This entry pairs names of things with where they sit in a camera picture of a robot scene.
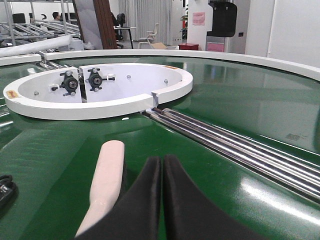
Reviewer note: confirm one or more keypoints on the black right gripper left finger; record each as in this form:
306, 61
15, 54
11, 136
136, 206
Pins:
134, 217

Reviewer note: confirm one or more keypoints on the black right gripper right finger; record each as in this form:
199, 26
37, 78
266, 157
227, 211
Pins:
190, 215

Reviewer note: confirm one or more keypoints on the pink hand broom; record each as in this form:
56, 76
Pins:
106, 183

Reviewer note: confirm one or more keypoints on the green conveyor belt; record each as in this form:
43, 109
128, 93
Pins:
53, 162

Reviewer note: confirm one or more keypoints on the white outer conveyor rim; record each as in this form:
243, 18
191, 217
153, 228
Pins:
283, 65

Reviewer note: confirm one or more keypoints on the steel transfer rollers right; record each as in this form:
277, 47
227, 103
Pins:
287, 170

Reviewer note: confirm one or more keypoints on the steel transfer rollers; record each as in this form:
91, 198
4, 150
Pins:
287, 170
49, 65

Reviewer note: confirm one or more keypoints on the right black bearing block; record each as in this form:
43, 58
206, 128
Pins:
94, 79

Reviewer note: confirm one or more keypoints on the black bearing block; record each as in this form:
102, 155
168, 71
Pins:
94, 79
70, 84

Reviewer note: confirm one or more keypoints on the left black bearing block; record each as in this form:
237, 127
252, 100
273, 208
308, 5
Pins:
70, 84

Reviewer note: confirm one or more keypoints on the red box on floor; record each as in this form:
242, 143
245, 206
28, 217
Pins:
188, 46

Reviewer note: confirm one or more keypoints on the steel transfer rollers far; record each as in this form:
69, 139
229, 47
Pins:
49, 65

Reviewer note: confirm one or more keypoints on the white chair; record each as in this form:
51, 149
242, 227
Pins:
150, 38

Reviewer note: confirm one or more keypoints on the white rolled tube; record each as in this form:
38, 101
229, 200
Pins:
36, 46

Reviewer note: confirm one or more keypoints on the brown wooden panel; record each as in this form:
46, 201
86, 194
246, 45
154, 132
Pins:
105, 24

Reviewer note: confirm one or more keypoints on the black water dispenser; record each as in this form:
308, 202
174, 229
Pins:
224, 18

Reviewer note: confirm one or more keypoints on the seated person in background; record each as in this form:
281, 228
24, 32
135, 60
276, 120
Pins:
56, 16

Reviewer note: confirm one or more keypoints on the metal roller rack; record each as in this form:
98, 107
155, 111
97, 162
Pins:
24, 21

